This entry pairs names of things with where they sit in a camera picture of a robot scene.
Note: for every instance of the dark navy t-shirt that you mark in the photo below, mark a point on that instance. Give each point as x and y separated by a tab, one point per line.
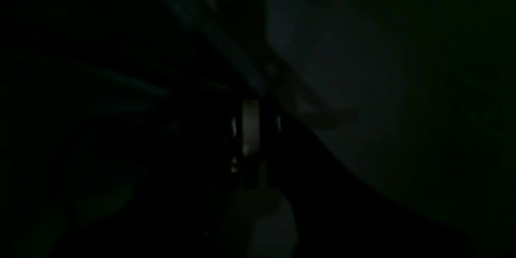
398	128

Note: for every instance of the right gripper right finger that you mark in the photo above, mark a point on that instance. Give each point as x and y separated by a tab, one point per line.
278	123

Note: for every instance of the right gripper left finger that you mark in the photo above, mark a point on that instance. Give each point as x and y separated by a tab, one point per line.
246	132

